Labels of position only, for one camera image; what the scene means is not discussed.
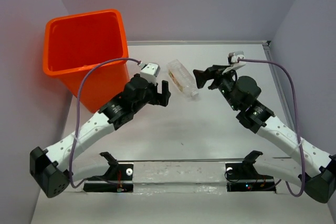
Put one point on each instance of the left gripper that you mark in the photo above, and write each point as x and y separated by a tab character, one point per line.
158	99

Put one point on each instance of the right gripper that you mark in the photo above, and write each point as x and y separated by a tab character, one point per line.
215	71

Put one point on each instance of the large clear juice bottle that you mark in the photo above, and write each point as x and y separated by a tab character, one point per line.
182	78

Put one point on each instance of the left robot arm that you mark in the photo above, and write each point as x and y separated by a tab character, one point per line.
52	167

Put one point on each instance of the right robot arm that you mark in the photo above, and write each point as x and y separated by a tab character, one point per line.
306	165

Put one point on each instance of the orange plastic bin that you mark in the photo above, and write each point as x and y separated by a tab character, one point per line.
87	52

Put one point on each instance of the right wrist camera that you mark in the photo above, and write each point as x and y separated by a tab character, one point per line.
235	61

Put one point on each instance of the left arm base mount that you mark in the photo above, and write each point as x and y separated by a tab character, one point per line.
117	179

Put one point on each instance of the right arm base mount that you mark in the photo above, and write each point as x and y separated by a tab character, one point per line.
242	176

